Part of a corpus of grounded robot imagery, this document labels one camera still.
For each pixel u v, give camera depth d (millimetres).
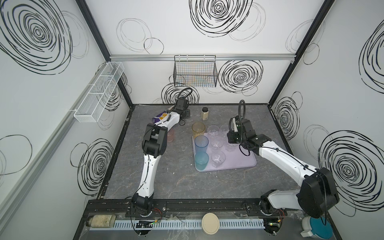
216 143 913
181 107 867
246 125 640
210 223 644
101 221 668
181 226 695
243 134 642
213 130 991
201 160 860
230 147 947
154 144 621
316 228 644
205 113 1051
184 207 754
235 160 889
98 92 724
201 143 886
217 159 888
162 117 730
